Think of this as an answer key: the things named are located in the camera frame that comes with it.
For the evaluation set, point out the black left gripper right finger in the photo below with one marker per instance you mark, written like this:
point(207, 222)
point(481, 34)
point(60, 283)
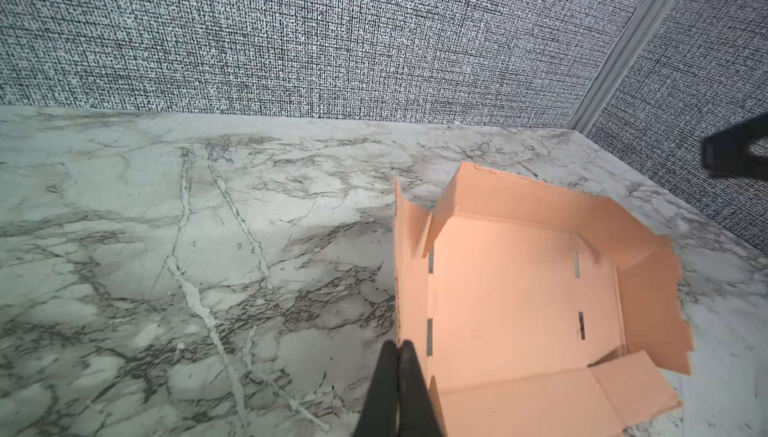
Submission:
point(417, 417)

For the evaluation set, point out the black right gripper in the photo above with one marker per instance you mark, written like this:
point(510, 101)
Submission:
point(727, 154)

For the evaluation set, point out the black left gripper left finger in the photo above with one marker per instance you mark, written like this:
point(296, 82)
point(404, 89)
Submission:
point(379, 414)

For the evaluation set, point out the aluminium corner frame post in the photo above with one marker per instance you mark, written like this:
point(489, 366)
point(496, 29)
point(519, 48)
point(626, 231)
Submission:
point(640, 28)

